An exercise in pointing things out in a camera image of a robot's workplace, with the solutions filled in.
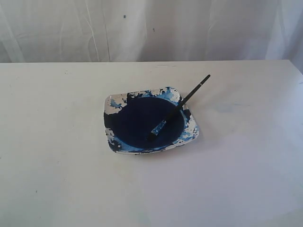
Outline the white backdrop sheet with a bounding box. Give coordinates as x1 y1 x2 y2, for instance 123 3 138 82
0 0 303 62

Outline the black paintbrush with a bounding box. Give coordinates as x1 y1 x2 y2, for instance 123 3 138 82
147 74 211 141

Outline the square plate with blue paint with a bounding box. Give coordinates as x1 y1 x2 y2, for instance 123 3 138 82
104 87 199 154

